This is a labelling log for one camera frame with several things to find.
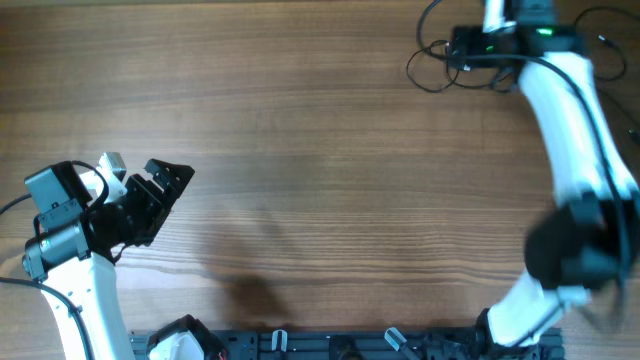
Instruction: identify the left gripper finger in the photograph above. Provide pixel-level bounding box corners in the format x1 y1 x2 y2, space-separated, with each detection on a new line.
167 164 195 208
144 159 180 192

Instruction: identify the thick black USB cable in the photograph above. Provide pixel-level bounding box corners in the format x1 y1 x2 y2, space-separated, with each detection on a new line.
405 39 519 95

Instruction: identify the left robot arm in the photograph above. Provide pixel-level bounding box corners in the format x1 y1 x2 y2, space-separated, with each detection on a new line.
22 152 195 359

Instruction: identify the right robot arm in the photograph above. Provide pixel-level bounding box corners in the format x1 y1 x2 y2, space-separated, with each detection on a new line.
448 1 639 356

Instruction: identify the left camera black cable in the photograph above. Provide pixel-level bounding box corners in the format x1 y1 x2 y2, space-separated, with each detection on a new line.
0 159 110 360

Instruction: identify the camera black cable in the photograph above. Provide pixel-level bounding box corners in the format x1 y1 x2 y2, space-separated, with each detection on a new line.
0 159 110 360
415 0 636 346

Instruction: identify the right camera black cable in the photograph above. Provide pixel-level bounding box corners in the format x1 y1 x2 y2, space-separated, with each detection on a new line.
415 0 636 346

